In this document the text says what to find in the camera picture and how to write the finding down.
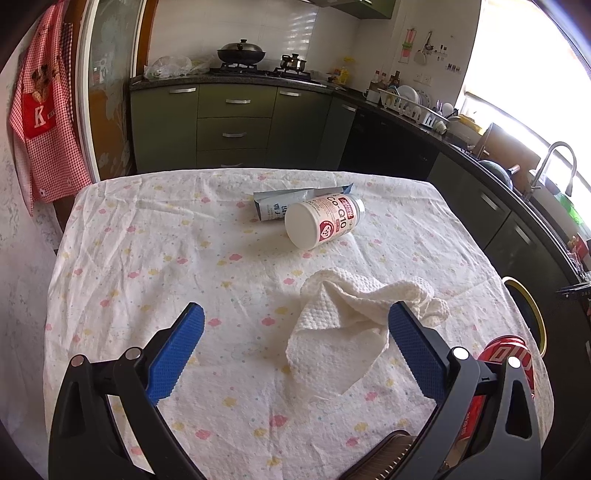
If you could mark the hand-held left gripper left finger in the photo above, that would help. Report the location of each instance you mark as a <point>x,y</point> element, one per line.
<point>178,350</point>

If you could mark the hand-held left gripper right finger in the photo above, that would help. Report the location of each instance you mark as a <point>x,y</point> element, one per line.
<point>415,355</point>

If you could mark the yellow rimmed black trash bin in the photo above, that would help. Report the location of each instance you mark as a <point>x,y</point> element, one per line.
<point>524,307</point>

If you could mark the red soda can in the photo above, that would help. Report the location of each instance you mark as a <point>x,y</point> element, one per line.
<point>501,353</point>

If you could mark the white paper towel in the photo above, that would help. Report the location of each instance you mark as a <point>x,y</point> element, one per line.
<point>332,323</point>

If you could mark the white pill bottle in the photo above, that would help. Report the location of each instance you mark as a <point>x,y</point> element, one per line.
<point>318,221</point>

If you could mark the grey carton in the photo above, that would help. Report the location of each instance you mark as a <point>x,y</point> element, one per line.
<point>272,207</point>

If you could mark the crumpled dish rag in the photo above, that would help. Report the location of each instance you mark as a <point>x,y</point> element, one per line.
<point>582,270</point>

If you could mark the steel kitchen sink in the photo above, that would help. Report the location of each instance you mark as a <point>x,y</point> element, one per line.
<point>545,207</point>

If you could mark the white patterned tablecloth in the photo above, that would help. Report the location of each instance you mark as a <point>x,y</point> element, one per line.
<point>161,240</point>

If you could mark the tall steel faucet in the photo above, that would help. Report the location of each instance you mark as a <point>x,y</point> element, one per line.
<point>541,166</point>

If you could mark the brown cutting board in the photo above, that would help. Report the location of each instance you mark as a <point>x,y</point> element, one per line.
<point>508,147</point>

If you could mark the green lower kitchen cabinets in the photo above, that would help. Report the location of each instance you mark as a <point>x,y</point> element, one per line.
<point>231,138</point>

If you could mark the green kitchen cabinets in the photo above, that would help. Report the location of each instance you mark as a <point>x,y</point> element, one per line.
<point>231,138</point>
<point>369,7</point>

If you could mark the white cup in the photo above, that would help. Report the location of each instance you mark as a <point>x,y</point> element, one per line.
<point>439,128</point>

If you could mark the white dish rack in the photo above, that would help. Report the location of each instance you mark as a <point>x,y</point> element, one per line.
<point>415,113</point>

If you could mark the window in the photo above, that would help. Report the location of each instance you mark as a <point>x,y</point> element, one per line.
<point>517,55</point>

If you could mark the red checkered apron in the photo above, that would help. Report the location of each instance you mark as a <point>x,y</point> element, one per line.
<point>46,115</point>

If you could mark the dark sauce bottles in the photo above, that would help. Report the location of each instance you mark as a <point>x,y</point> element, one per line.
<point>392,81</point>

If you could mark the clear plastic bag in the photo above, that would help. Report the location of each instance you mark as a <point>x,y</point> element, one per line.
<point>168,67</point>

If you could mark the yellow oil bottle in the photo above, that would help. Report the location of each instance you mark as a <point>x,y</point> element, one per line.
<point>346,74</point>

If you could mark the glass sliding door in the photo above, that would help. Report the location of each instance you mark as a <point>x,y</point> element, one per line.
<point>106,69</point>

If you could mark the black gas stove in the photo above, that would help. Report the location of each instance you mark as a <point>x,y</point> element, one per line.
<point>258,71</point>

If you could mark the black wok with lid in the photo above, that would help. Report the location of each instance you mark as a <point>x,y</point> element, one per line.
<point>242,53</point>

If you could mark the green upper kitchen cabinets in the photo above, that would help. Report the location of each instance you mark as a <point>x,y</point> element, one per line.
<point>369,7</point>

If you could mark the wall utensil hooks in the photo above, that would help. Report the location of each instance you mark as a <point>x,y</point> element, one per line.
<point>420,56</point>

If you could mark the hanging wall ornament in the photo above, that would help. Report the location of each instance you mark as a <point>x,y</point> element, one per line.
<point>408,46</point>

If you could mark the brown wooden door frame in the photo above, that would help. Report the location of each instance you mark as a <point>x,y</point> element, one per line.
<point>147,37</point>

